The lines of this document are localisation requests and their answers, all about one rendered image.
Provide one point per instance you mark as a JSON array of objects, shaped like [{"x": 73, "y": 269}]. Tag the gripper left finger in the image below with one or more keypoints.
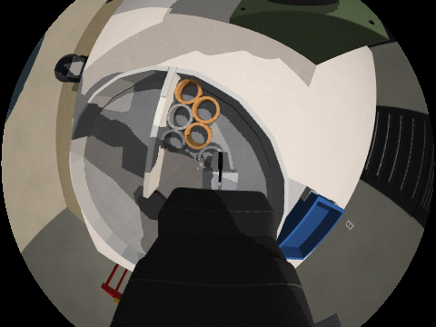
[{"x": 211, "y": 176}]

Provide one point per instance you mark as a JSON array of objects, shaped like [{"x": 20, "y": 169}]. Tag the dark grey metal sleeve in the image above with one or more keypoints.
[
  {"x": 201, "y": 160},
  {"x": 166, "y": 143},
  {"x": 171, "y": 116}
]

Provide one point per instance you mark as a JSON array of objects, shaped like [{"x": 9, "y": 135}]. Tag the bronze bushing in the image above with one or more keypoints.
[
  {"x": 197, "y": 104},
  {"x": 189, "y": 140},
  {"x": 179, "y": 89}
]

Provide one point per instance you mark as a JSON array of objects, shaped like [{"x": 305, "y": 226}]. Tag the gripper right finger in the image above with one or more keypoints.
[{"x": 228, "y": 176}]

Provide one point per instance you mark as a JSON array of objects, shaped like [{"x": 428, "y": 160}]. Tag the blue crate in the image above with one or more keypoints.
[{"x": 306, "y": 233}]

